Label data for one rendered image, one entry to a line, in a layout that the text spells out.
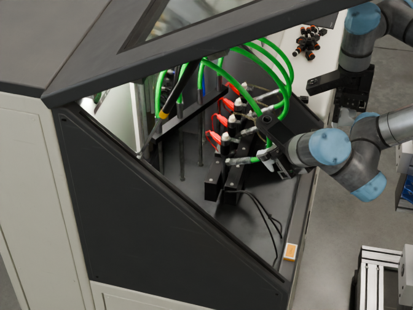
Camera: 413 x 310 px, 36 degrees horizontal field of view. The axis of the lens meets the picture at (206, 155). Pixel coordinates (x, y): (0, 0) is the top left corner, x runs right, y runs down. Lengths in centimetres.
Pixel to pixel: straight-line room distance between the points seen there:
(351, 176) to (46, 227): 86
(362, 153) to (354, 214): 179
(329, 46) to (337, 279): 105
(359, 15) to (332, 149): 33
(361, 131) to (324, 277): 154
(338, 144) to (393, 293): 142
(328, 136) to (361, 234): 182
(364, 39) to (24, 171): 88
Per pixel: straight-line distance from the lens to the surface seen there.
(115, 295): 192
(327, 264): 295
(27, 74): 145
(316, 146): 130
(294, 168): 149
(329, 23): 259
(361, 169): 135
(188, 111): 193
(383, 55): 424
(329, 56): 240
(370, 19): 147
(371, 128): 144
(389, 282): 269
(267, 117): 149
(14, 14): 168
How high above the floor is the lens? 233
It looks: 44 degrees down
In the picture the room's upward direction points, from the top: straight up
